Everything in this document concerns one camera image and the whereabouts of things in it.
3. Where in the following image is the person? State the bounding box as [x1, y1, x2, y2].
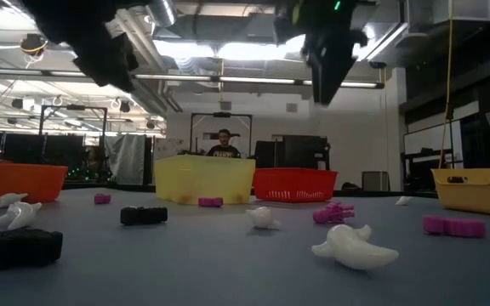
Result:
[206, 128, 242, 159]

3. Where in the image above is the long ceiling tube light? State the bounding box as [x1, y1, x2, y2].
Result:
[0, 66, 385, 89]

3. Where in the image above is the grey ceiling air unit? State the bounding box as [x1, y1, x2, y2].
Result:
[247, 11, 280, 42]

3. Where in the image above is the black toy figurine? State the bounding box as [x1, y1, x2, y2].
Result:
[0, 225, 64, 270]
[120, 206, 168, 227]

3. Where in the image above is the silver round ventilation duct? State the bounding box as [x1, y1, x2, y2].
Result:
[145, 0, 178, 27]

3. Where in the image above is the yellow hanging rope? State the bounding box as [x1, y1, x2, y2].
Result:
[438, 19, 454, 169]

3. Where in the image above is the black gantry frame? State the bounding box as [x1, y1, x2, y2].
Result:
[38, 104, 109, 186]
[189, 111, 254, 159]

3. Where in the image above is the black shelf rack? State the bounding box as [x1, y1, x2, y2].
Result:
[401, 148, 454, 192]

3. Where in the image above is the yellow translucent bin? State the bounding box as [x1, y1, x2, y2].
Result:
[154, 154, 257, 206]

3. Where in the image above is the black cabinet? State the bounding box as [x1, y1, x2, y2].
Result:
[253, 134, 332, 171]

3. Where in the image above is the grey trash bin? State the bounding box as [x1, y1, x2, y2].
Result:
[362, 170, 390, 192]

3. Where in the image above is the orange round bowl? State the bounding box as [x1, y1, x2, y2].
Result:
[0, 161, 69, 205]

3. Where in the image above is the grey fabric cover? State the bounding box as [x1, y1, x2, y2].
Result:
[105, 133, 147, 186]

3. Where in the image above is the black round ceiling fixture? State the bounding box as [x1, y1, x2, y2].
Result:
[19, 32, 49, 69]

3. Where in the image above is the mustard yellow handled bin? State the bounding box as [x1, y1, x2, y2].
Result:
[430, 162, 490, 218]

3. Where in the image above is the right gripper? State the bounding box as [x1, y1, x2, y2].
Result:
[272, 0, 369, 107]

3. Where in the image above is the black monitor row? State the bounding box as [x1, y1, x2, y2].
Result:
[0, 131, 87, 165]

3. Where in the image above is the red slotted basket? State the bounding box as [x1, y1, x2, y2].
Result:
[252, 167, 339, 203]

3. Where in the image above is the whiteboard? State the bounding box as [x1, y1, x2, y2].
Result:
[403, 120, 464, 156]

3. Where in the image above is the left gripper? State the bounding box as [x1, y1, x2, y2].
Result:
[21, 0, 140, 94]

